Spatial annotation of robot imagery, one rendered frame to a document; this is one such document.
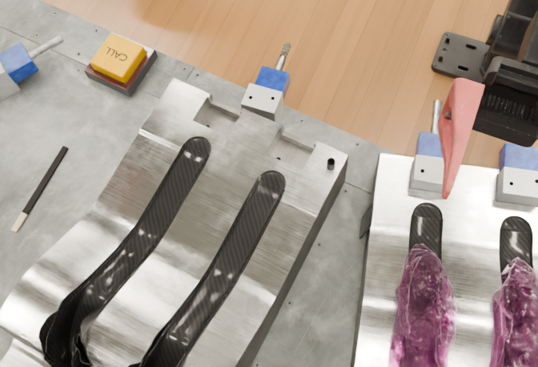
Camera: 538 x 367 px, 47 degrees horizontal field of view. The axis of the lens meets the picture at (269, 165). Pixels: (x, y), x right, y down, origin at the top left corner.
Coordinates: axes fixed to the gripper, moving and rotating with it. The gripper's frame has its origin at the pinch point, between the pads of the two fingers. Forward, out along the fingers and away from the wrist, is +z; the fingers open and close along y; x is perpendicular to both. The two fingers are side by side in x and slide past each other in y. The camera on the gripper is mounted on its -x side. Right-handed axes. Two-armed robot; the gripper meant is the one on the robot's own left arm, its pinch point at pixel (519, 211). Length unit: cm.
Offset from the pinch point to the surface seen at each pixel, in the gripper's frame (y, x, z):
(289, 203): -19.8, 31.3, -4.2
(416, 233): -4.2, 35.1, -7.7
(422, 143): -7.4, 33.4, -18.9
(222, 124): -33.0, 33.9, -11.9
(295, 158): -22.0, 33.9, -11.0
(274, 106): -27.8, 34.9, -17.5
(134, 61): -51, 37, -18
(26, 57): -66, 36, -12
